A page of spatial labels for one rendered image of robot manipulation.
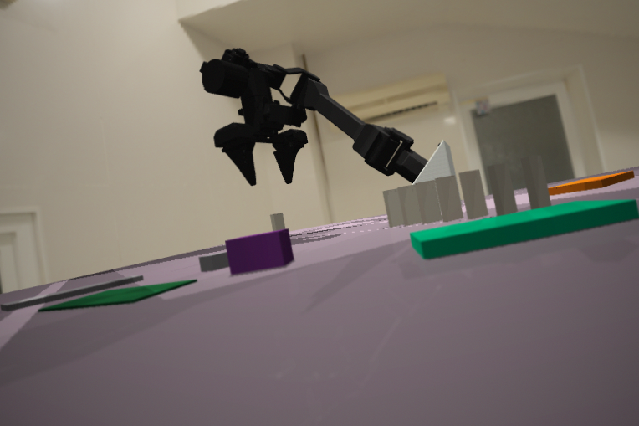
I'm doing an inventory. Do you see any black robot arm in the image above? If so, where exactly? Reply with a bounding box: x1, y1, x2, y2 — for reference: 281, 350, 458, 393
199, 48, 428, 183

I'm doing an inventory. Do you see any grey flat bar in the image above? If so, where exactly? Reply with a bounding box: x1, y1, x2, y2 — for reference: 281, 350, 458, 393
0, 275, 144, 311

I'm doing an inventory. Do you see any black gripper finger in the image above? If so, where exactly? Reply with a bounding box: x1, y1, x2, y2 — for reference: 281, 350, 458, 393
273, 143, 304, 184
222, 140, 256, 186

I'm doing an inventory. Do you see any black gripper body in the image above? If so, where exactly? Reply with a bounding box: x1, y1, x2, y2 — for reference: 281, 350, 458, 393
213, 95, 308, 151

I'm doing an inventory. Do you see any orange flat rectangular block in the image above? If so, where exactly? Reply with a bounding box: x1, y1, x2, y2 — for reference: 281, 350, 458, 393
548, 171, 634, 195

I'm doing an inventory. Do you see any green flat bar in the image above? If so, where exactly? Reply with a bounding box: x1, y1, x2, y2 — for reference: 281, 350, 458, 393
410, 200, 639, 259

